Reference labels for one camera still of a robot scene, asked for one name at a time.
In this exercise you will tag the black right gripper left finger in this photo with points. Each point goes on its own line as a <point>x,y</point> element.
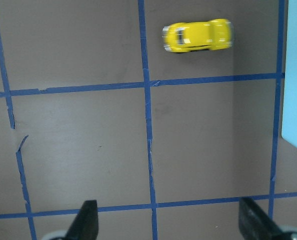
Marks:
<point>85,226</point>

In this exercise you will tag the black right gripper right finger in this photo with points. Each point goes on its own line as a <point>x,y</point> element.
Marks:
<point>255,224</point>

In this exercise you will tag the yellow beetle toy car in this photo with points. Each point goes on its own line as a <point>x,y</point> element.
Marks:
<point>186,37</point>

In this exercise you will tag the teal plastic storage bin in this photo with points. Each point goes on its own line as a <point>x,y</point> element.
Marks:
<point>289,117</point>

